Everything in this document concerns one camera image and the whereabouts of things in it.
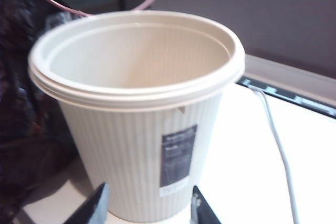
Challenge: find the white cable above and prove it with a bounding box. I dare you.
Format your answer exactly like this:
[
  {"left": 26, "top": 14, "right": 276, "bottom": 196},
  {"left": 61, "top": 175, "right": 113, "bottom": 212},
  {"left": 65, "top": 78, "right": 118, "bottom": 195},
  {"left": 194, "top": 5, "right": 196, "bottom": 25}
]
[{"left": 248, "top": 86, "right": 300, "bottom": 224}]

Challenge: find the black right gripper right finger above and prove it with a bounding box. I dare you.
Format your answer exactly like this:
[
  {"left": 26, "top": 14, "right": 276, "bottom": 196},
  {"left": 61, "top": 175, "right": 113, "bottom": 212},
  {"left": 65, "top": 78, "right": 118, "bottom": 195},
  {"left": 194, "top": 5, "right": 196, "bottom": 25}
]
[{"left": 190, "top": 185, "right": 224, "bottom": 224}]

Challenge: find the white partition base trim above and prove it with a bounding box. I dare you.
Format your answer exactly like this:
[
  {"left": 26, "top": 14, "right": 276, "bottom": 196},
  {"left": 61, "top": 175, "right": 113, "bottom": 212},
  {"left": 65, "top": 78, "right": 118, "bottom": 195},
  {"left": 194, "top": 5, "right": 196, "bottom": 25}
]
[{"left": 235, "top": 53, "right": 336, "bottom": 119}]

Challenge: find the white ribbed plastic trash can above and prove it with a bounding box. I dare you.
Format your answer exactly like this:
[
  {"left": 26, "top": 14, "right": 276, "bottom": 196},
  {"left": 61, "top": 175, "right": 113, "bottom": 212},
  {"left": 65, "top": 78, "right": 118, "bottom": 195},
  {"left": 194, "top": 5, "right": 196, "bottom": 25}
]
[{"left": 27, "top": 10, "right": 246, "bottom": 222}]

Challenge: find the black plastic garbage bag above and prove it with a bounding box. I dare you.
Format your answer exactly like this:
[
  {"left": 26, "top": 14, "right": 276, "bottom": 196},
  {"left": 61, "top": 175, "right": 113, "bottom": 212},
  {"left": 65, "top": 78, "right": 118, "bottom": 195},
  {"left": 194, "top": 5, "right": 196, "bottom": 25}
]
[{"left": 0, "top": 0, "right": 79, "bottom": 224}]

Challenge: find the dark product label sticker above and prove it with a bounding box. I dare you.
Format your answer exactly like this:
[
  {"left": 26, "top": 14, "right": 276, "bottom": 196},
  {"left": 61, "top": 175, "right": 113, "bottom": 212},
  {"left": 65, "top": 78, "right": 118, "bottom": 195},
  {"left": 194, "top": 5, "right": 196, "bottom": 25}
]
[{"left": 159, "top": 123, "right": 198, "bottom": 198}]

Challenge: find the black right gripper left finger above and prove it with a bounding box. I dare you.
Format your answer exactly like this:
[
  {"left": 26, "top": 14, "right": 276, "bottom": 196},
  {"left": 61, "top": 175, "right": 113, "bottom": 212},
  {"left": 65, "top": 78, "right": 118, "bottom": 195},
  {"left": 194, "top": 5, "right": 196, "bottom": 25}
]
[{"left": 64, "top": 181, "right": 110, "bottom": 224}]

